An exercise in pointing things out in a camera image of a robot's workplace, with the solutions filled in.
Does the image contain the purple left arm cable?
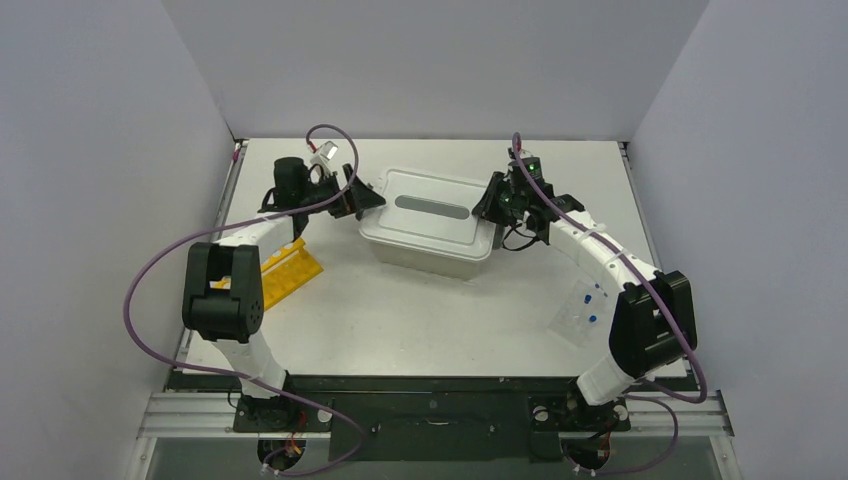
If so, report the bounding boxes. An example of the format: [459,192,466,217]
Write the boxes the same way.
[122,123,367,480]

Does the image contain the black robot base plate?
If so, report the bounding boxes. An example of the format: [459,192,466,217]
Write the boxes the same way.
[218,374,700,465]

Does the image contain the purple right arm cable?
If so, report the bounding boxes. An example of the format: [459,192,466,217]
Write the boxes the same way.
[511,131,709,477]

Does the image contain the white bin lid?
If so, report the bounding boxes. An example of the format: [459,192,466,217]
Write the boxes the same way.
[359,167,495,262]

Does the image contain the aluminium rail frame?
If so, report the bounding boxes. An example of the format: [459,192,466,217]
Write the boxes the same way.
[124,392,742,479]

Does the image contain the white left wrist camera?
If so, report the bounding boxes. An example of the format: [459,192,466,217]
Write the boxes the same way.
[309,141,339,176]

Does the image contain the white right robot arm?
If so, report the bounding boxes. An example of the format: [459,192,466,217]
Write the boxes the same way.
[472,152,704,427]

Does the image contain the beige plastic bin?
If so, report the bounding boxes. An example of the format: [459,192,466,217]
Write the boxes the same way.
[360,227,495,280]

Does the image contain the yellow test tube rack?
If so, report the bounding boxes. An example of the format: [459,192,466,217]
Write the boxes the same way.
[260,239,323,311]

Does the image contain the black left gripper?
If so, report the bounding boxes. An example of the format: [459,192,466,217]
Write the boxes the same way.
[300,165,386,220]

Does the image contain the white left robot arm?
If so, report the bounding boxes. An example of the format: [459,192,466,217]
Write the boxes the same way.
[182,155,386,430]

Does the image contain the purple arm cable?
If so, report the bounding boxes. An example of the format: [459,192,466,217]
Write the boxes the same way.
[122,123,367,480]
[511,131,709,477]

